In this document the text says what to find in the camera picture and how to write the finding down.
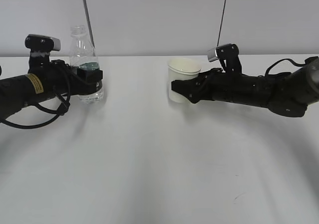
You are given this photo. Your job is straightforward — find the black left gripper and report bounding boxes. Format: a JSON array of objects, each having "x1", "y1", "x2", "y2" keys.
[{"x1": 27, "y1": 58, "x2": 104, "y2": 103}]

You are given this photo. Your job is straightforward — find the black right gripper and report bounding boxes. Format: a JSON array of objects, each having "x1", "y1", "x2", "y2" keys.
[{"x1": 171, "y1": 68, "x2": 247, "y2": 104}]

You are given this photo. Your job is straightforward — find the white paper cup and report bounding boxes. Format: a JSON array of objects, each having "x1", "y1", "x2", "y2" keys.
[{"x1": 168, "y1": 57, "x2": 201, "y2": 103}]

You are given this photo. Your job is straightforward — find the clear water bottle green label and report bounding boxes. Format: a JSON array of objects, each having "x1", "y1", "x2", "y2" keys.
[{"x1": 69, "y1": 25, "x2": 104, "y2": 104}]

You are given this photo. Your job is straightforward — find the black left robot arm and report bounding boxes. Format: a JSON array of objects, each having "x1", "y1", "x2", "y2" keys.
[{"x1": 0, "y1": 60, "x2": 103, "y2": 123}]

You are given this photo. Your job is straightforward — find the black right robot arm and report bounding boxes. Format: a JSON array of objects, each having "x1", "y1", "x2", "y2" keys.
[{"x1": 171, "y1": 56, "x2": 319, "y2": 117}]

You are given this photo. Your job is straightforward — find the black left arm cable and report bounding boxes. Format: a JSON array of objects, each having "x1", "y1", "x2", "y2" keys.
[{"x1": 0, "y1": 62, "x2": 100, "y2": 129}]

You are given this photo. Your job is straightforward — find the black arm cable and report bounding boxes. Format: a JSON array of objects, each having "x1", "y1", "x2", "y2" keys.
[
  {"x1": 0, "y1": 62, "x2": 100, "y2": 129},
  {"x1": 264, "y1": 58, "x2": 312, "y2": 77}
]

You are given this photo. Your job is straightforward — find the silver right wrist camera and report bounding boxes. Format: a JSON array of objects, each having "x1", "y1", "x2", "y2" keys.
[{"x1": 207, "y1": 43, "x2": 243, "y2": 73}]

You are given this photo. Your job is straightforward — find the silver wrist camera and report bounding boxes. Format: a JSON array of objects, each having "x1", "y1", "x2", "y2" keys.
[
  {"x1": 207, "y1": 43, "x2": 243, "y2": 73},
  {"x1": 24, "y1": 34, "x2": 61, "y2": 57}
]

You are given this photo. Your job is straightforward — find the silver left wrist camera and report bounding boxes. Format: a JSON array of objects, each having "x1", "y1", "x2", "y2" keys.
[{"x1": 24, "y1": 34, "x2": 61, "y2": 57}]

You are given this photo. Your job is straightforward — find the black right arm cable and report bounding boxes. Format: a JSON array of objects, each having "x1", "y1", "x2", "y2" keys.
[{"x1": 264, "y1": 58, "x2": 312, "y2": 77}]

